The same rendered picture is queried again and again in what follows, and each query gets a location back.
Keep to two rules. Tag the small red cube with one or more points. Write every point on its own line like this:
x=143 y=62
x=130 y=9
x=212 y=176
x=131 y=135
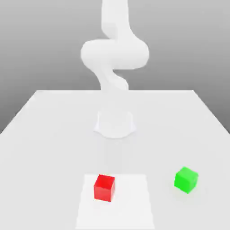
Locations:
x=104 y=188

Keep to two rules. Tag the small green cube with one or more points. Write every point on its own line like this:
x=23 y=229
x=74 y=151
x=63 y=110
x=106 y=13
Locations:
x=186 y=180

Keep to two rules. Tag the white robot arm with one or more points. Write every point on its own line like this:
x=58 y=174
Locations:
x=115 y=53

